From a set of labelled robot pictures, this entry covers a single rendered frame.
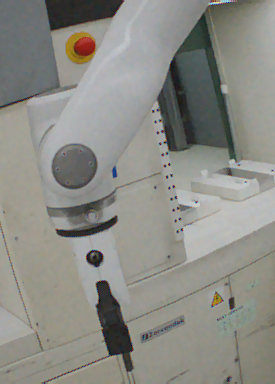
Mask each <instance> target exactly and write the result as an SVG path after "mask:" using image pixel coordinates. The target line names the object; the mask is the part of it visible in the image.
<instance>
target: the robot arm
mask: <svg viewBox="0 0 275 384"><path fill-rule="evenodd" d="M210 1H212V0H125V1H124V2H123V3H122V5H121V6H120V9H119V10H118V11H117V13H116V14H115V15H114V18H113V19H112V21H111V22H110V24H109V25H108V27H107V30H106V32H105V33H104V36H103V38H102V40H101V42H100V45H99V46H98V48H97V52H96V54H95V55H94V58H93V59H92V61H91V62H90V64H89V66H88V68H87V69H86V71H85V73H84V76H83V77H82V79H81V81H80V82H79V84H74V85H68V86H64V87H59V88H55V89H52V90H48V91H46V92H43V93H40V94H38V95H36V96H34V97H33V98H31V99H30V100H29V101H28V102H27V104H26V106H27V107H26V110H27V113H28V119H29V126H30V129H31V136H32V140H33V141H32V143H33V146H34V150H35V151H34V153H35V158H36V161H37V168H38V172H39V175H40V177H39V179H40V182H41V186H42V190H43V197H44V200H45V204H46V208H47V211H48V216H49V219H50V226H51V227H52V228H55V229H56V232H57V235H59V236H60V237H66V238H68V241H69V244H70V248H71V251H72V255H73V258H74V262H75V265H76V268H77V272H78V274H79V278H80V280H81V284H82V286H83V289H84V291H85V294H86V296H87V299H88V300H89V303H90V305H91V308H92V310H93V311H94V312H96V313H97V314H98V318H99V322H100V325H101V327H102V328H103V329H101V331H102V334H103V337H104V340H105V343H106V347H107V350H108V353H109V355H110V356H114V355H121V354H124V353H131V352H132V351H133V346H132V340H131V336H130V332H129V329H128V326H127V325H125V323H124V320H123V317H122V313H121V307H120V306H129V305H130V304H131V302H130V298H129V294H128V291H127V287H126V282H125V277H124V271H123V268H122V263H121V260H120V255H119V252H118V249H117V245H116V242H115V239H114V236H113V232H112V230H111V227H113V226H114V225H116V224H117V221H118V217H117V214H118V213H119V211H120V208H119V203H118V200H117V195H116V186H115V183H114V178H113V173H112V170H113V168H114V167H115V165H116V164H117V162H118V159H119V158H120V156H122V154H123V153H124V151H125V150H126V148H127V146H128V145H129V144H130V143H131V141H132V140H133V138H134V135H135V134H136V133H137V131H138V129H139V128H140V127H141V126H142V124H143V122H144V120H146V116H147V114H149V112H150V110H151V109H152V107H153V105H154V104H155V100H156V99H157V97H158V95H159V94H160V91H161V90H162V86H163V83H164V82H165V79H166V77H167V75H166V74H167V71H168V68H169V66H170V64H171V60H172V59H173V57H174V56H175V53H176V52H177V50H178V49H179V47H180V45H182V43H183V41H184V40H185V39H186V38H187V35H188V34H189V33H190V32H191V30H192V29H193V27H194V25H195V24H196V23H197V21H198V20H199V19H200V17H201V15H202V14H203V13H204V10H206V8H207V6H208V5H209V4H210Z"/></svg>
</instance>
